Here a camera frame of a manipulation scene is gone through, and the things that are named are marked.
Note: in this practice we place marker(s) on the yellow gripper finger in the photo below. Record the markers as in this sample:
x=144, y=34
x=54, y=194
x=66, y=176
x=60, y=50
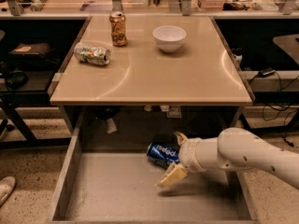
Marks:
x=174, y=173
x=181, y=138

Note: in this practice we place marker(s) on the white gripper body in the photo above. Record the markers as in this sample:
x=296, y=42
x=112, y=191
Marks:
x=188, y=153

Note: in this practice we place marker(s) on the blue pepsi can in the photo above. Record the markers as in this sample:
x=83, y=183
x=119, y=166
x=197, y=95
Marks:
x=162, y=155

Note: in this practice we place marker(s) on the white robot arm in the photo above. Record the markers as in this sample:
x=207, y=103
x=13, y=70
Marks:
x=235, y=149

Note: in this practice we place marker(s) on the beige counter cabinet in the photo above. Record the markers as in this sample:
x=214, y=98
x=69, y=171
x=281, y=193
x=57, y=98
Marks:
x=202, y=72

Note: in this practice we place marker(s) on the open grey drawer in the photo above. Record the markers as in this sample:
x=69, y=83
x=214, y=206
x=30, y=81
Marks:
x=108, y=178

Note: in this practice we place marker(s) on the green white lying can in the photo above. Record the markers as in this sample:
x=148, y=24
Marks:
x=87, y=53

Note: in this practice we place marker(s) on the gold upright soda can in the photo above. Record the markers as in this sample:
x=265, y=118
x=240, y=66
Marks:
x=118, y=28

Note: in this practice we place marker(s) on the white ceramic bowl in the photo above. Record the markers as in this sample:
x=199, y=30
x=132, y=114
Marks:
x=169, y=38

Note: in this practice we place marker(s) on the white shoe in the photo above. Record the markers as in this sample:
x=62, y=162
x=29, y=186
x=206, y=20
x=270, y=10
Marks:
x=7, y=185

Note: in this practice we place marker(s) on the black desk frame right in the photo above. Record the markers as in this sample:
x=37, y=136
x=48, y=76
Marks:
x=267, y=120

